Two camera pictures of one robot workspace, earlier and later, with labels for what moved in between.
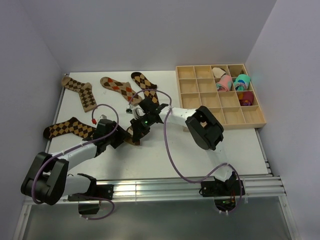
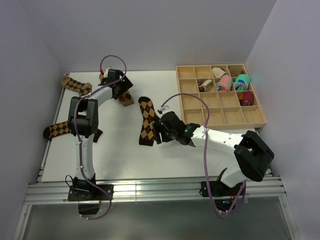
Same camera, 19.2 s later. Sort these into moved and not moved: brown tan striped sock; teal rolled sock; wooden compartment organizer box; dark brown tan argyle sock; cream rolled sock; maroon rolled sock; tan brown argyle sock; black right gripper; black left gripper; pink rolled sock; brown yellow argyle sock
Moved: black right gripper; black left gripper; dark brown tan argyle sock; brown tan striped sock
Not moved: pink rolled sock; wooden compartment organizer box; maroon rolled sock; tan brown argyle sock; cream rolled sock; teal rolled sock; brown yellow argyle sock
